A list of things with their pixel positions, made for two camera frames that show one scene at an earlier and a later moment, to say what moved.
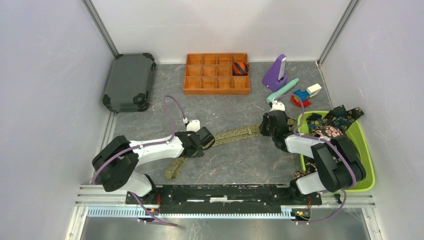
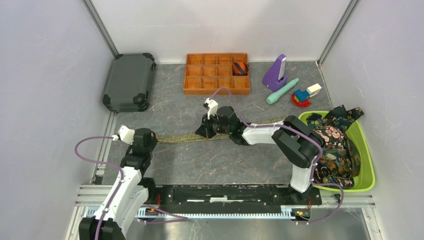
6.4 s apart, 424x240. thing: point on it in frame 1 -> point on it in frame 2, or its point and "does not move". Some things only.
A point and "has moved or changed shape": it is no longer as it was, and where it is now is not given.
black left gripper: [199, 153] -> [153, 141]
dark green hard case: [129, 85] does not move
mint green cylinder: [270, 98] does not move
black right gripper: [265, 120] -> [204, 130]
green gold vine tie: [217, 140] has moved or changed shape
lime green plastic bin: [358, 137] does not move
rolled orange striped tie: [240, 69] does not move
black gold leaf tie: [339, 116] does not move
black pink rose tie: [327, 131] does not move
